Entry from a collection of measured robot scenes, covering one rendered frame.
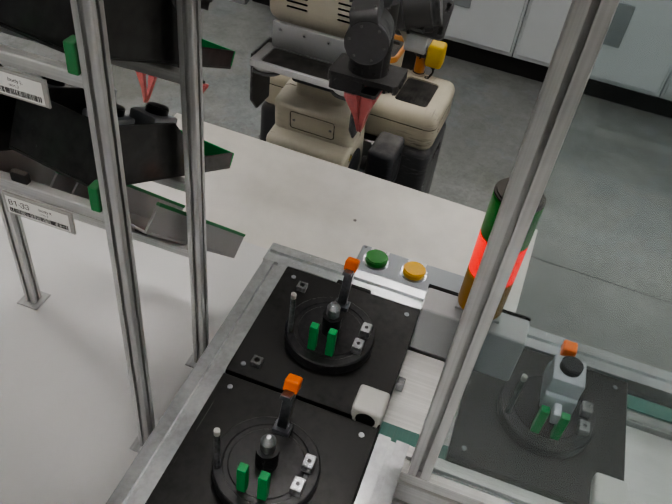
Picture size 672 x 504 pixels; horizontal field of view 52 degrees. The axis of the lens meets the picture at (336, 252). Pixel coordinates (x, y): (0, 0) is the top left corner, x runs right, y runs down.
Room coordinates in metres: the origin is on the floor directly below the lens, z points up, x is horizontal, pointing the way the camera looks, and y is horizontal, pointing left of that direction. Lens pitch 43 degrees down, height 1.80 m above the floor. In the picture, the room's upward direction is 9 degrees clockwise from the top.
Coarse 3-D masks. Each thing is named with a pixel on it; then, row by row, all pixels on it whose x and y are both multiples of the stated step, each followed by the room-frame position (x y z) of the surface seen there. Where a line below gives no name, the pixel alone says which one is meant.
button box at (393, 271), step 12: (360, 252) 0.92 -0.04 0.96; (384, 252) 0.93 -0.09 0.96; (360, 264) 0.89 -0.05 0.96; (396, 264) 0.90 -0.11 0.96; (384, 276) 0.87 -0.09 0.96; (396, 276) 0.87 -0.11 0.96; (432, 276) 0.89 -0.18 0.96; (444, 276) 0.89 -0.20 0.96; (456, 276) 0.89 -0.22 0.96; (420, 288) 0.85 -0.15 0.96; (444, 288) 0.86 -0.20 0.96; (456, 288) 0.86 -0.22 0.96
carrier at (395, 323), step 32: (288, 288) 0.79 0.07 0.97; (320, 288) 0.81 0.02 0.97; (352, 288) 0.82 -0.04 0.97; (256, 320) 0.71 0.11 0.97; (288, 320) 0.71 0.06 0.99; (320, 320) 0.72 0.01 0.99; (352, 320) 0.73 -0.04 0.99; (384, 320) 0.76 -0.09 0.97; (416, 320) 0.77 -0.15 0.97; (256, 352) 0.65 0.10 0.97; (288, 352) 0.66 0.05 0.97; (320, 352) 0.65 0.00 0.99; (352, 352) 0.66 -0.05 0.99; (384, 352) 0.69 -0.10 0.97; (320, 384) 0.61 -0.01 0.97; (352, 384) 0.62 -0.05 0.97; (384, 384) 0.63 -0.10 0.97; (352, 416) 0.57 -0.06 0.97
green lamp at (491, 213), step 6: (492, 198) 0.54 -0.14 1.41; (492, 204) 0.53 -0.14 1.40; (498, 204) 0.52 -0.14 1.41; (492, 210) 0.53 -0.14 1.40; (486, 216) 0.54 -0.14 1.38; (492, 216) 0.53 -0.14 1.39; (486, 222) 0.53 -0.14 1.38; (492, 222) 0.52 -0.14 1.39; (486, 228) 0.53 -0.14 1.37; (486, 234) 0.53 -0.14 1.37; (486, 240) 0.52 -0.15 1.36
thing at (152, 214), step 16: (80, 192) 0.71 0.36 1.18; (128, 192) 0.79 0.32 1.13; (144, 192) 0.82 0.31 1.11; (144, 208) 0.82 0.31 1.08; (160, 208) 0.67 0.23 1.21; (176, 208) 0.71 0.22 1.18; (144, 224) 0.71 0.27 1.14; (160, 224) 0.67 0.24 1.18; (176, 224) 0.70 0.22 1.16; (208, 224) 0.77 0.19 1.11; (176, 240) 0.70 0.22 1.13; (208, 240) 0.77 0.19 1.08; (224, 240) 0.80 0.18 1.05; (240, 240) 0.84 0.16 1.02
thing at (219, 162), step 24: (72, 96) 0.72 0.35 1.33; (24, 120) 0.64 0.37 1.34; (48, 120) 0.63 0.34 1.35; (72, 120) 0.62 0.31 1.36; (24, 144) 0.62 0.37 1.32; (48, 144) 0.62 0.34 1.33; (72, 144) 0.61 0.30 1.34; (144, 144) 0.65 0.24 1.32; (168, 144) 0.69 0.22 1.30; (72, 168) 0.60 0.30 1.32; (144, 168) 0.65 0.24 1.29; (168, 168) 0.69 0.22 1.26; (216, 168) 0.78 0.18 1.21
